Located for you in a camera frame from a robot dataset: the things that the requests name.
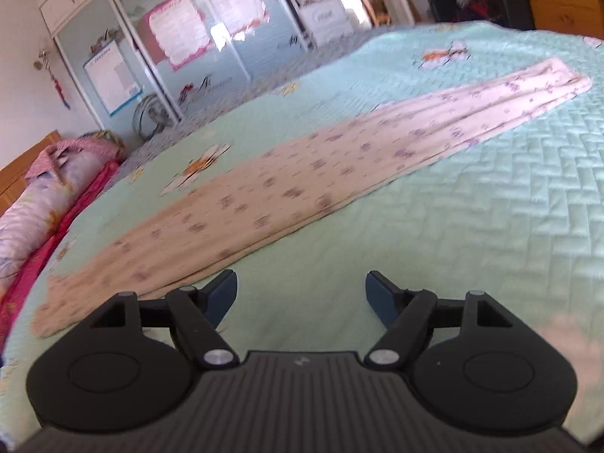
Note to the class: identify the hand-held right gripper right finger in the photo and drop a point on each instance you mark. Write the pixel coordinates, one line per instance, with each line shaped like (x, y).
(380, 299)

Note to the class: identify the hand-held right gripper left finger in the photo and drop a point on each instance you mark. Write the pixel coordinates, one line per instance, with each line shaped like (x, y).
(222, 299)

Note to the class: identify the beige printed pants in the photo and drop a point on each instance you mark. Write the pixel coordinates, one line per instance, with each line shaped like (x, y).
(306, 174)

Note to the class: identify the green bee-print quilted bedspread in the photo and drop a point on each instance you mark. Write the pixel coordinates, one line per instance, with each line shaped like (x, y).
(472, 226)

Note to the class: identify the red embroidered pillow towel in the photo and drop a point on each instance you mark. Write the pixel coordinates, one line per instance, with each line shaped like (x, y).
(96, 184)
(33, 273)

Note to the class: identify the rolled floral quilt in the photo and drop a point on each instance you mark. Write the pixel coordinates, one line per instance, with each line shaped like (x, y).
(42, 207)

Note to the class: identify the pink floral cloth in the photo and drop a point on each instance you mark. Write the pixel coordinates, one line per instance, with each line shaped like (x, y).
(80, 151)

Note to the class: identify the purple heart-print bed sheet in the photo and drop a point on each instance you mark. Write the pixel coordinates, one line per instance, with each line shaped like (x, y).
(264, 88)

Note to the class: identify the wooden headboard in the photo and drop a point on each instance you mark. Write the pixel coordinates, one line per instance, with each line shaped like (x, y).
(23, 170)

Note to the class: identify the red hanging ornament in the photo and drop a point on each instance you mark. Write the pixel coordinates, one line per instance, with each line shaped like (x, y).
(59, 89)

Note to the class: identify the wooden chair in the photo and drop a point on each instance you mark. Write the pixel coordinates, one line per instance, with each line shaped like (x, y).
(377, 12)

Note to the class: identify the black chair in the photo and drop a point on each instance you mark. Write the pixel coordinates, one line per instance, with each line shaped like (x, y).
(443, 7)

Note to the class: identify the wooden dresser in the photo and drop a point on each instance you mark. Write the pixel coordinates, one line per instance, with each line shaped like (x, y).
(561, 0)

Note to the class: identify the blue-bordered wall chart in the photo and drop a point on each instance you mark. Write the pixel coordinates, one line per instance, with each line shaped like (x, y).
(113, 78)

